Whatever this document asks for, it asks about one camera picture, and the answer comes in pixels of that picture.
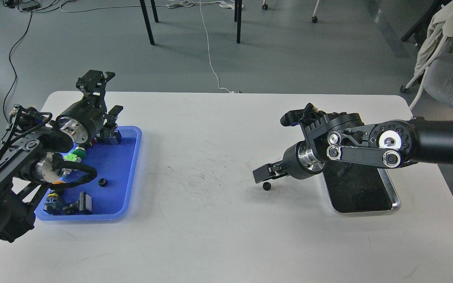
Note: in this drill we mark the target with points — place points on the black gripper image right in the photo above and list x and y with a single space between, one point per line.
298 161

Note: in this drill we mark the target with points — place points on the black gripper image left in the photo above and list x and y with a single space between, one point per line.
84 119

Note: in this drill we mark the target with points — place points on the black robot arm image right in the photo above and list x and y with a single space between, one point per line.
343 137

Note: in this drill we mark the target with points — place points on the silver metal tray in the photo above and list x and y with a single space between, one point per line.
359 189

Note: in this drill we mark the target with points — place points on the blue plastic tray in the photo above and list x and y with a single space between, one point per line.
117 164

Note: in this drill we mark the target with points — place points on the black rectangular block part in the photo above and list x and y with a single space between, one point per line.
83 205

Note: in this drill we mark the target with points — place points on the black table leg left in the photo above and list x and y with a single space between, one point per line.
147 20

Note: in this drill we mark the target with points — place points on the black table leg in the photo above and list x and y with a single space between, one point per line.
147 20
238 6

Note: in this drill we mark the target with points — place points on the black table leg right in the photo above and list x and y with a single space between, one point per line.
238 6

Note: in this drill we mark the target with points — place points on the beige cloth on chair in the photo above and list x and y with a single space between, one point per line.
439 30

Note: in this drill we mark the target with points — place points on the red push button switch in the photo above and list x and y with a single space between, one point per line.
112 139

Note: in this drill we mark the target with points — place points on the green push button switch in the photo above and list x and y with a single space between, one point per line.
76 155

